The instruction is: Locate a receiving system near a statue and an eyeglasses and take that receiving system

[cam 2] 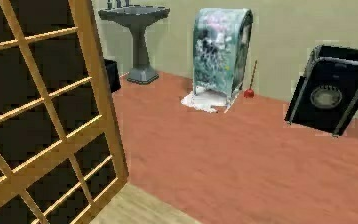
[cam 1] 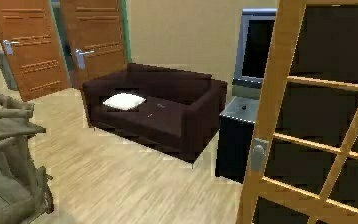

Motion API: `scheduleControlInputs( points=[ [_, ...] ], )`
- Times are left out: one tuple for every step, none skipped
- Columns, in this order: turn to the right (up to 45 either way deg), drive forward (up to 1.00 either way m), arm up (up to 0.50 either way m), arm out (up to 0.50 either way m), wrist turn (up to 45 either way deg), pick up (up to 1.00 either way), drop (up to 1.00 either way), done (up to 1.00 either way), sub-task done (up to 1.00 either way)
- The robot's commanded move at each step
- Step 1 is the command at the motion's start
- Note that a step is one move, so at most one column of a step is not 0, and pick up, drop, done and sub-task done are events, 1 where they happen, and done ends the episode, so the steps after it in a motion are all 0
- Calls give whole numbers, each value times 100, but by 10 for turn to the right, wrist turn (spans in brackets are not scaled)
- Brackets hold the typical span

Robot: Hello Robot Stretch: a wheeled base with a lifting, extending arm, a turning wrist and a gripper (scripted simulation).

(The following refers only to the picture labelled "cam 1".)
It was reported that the silver door handle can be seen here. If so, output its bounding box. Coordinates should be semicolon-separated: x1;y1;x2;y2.
74;48;96;71
2;39;21;57

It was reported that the black cabinet with grey top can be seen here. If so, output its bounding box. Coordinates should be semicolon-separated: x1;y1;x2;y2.
214;95;261;184

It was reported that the light wooden glazed door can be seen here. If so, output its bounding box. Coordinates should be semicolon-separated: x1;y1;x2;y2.
235;0;358;224

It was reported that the grey door handle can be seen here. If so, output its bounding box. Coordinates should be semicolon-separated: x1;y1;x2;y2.
250;137;270;174

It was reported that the grey framed television set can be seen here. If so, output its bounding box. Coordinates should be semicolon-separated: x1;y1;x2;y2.
232;7;278;90

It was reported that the dark brown sofa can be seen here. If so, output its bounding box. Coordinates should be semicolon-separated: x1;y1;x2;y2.
81;62;229;164

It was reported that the brown wooden room door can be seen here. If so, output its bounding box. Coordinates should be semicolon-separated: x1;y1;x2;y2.
0;0;71;102
58;0;129;90

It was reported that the white pillow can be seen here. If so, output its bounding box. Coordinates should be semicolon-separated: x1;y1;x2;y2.
102;92;147;112

